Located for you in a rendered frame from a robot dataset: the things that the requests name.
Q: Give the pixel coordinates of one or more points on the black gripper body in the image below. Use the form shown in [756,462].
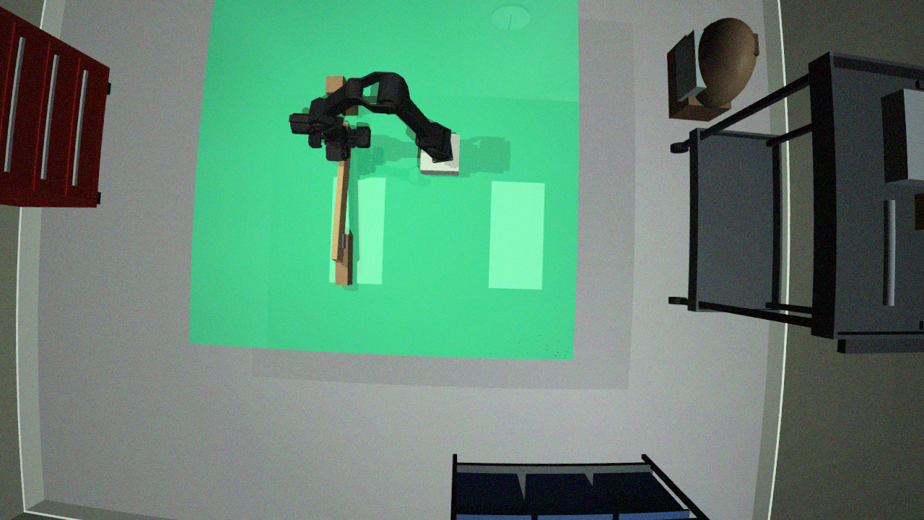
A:
[362,139]

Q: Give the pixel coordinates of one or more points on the long brown wooden rail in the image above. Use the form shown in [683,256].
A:
[342,186]

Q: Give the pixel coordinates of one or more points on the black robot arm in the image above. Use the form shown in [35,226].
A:
[393,98]

